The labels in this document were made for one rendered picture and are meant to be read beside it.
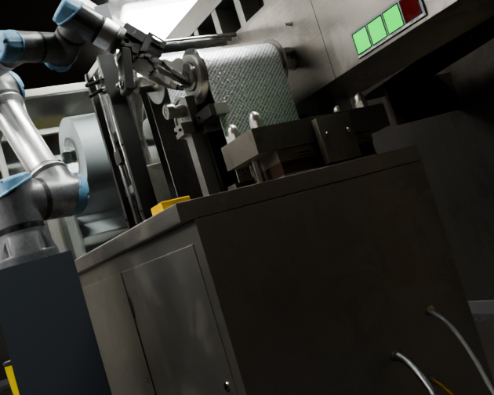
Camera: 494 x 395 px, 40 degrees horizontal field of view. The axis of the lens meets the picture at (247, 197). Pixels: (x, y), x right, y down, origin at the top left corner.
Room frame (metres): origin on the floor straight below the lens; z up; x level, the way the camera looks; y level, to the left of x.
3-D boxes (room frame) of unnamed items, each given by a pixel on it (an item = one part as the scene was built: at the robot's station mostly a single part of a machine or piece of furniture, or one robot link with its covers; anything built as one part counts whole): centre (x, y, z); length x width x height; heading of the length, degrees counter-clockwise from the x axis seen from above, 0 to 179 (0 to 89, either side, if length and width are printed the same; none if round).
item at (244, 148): (1.66, -0.19, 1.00); 0.40 x 0.16 x 0.06; 120
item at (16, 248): (1.71, 0.58, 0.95); 0.15 x 0.15 x 0.10
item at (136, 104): (2.41, 0.31, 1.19); 0.14 x 0.14 x 0.57
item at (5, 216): (1.71, 0.57, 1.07); 0.13 x 0.12 x 0.14; 138
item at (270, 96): (1.74, -0.09, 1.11); 0.23 x 0.01 x 0.18; 120
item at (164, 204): (1.48, 0.17, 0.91); 0.07 x 0.07 x 0.02; 30
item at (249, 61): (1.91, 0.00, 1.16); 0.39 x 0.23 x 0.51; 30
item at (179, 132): (1.74, 0.10, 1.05); 0.06 x 0.05 x 0.31; 120
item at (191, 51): (1.73, 0.04, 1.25); 0.15 x 0.01 x 0.15; 30
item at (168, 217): (2.56, 0.48, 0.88); 2.52 x 0.66 x 0.04; 30
